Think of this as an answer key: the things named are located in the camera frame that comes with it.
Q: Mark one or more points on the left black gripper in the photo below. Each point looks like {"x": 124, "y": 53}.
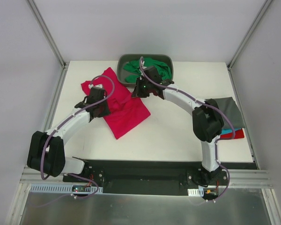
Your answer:
{"x": 99, "y": 110}

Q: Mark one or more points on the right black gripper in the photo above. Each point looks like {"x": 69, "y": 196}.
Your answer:
{"x": 139, "y": 91}

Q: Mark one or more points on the magenta t shirt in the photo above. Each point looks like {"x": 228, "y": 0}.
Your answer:
{"x": 126, "y": 112}

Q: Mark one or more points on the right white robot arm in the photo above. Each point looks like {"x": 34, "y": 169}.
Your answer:
{"x": 207, "y": 122}

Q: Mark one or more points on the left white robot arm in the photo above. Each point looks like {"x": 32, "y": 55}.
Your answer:
{"x": 47, "y": 149}

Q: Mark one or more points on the grey plastic bin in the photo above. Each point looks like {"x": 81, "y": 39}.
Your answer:
{"x": 122, "y": 74}

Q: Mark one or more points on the green t shirt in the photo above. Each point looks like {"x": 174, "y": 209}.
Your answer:
{"x": 133, "y": 67}

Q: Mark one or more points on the folded teal t shirt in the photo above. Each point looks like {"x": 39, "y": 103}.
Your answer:
{"x": 231, "y": 129}

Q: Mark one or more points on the folded red t shirt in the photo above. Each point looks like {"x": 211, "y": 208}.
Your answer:
{"x": 238, "y": 135}

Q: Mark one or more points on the left aluminium frame post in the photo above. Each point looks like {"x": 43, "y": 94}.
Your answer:
{"x": 42, "y": 24}

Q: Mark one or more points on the aluminium frame post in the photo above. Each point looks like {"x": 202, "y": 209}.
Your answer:
{"x": 42, "y": 24}
{"x": 256, "y": 21}

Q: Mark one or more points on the left aluminium rail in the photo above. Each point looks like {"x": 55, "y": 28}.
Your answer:
{"x": 33, "y": 176}

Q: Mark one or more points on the aluminium rail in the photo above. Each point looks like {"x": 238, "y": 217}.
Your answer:
{"x": 33, "y": 176}
{"x": 259, "y": 179}

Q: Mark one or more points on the left perforated cable duct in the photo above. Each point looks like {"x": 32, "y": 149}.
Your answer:
{"x": 65, "y": 189}

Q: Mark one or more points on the perforated cable duct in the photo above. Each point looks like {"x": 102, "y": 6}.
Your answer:
{"x": 199, "y": 192}
{"x": 65, "y": 189}

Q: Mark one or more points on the right perforated cable duct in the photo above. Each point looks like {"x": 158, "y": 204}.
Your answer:
{"x": 199, "y": 192}

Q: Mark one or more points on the right aluminium rail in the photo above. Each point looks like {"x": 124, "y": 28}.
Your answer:
{"x": 259, "y": 179}

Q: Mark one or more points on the right aluminium frame post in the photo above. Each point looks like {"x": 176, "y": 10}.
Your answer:
{"x": 256, "y": 21}

